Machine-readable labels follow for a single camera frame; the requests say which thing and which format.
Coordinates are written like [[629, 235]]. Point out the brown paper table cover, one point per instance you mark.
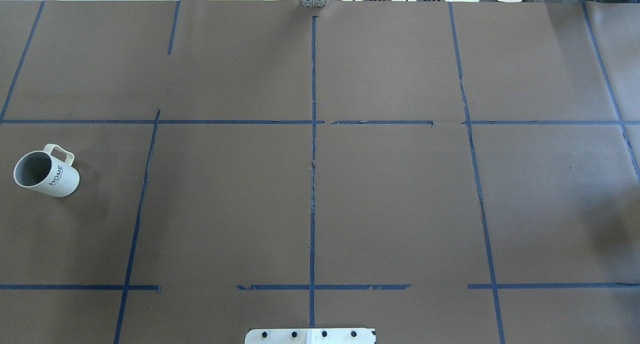
[[442, 173]]

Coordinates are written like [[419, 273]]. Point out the white ribbed HOME mug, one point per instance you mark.
[[49, 171]]

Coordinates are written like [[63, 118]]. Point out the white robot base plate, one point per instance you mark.
[[312, 336]]

